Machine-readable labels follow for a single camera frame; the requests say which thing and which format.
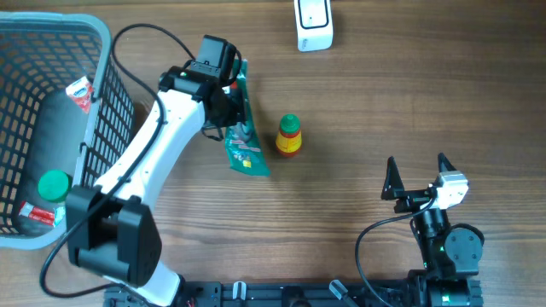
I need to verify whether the red sachet pack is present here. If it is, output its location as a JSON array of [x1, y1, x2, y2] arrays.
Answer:
[[19, 201, 55, 226]]

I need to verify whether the red white tissue packet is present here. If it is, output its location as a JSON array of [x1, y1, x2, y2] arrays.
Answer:
[[65, 76, 93, 113]]

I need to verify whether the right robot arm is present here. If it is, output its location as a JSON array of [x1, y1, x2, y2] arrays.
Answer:
[[381, 153, 485, 307]]

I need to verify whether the mint green wipes packet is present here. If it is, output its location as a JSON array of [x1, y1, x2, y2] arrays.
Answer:
[[53, 206, 66, 227]]

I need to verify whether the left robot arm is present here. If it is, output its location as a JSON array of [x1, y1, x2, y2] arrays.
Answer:
[[66, 62, 252, 306]]

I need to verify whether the sriracha bottle green cap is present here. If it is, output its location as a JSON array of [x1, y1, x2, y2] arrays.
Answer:
[[276, 113, 302, 157]]

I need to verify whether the black camera cable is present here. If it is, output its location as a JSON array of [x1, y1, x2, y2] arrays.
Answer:
[[354, 195, 439, 307], [38, 23, 197, 298]]

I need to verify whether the white barcode scanner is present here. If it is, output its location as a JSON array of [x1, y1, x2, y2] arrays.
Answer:
[[293, 0, 334, 52]]

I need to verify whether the grey plastic mesh basket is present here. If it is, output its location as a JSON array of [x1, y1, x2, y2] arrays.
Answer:
[[1, 12, 135, 250]]

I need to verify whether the black right camera cable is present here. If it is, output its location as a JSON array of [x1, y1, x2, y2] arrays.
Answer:
[[354, 195, 439, 307]]

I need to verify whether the green 3M gloves packet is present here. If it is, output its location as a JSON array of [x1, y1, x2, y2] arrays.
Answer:
[[224, 60, 270, 177]]

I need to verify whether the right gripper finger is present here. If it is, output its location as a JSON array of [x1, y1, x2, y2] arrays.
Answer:
[[380, 156, 405, 200], [438, 153, 456, 173]]

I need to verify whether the black left camera cable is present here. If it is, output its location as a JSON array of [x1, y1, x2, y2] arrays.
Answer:
[[38, 23, 197, 298]]

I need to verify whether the green lid jar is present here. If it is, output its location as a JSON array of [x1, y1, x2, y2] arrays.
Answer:
[[38, 170, 73, 203]]

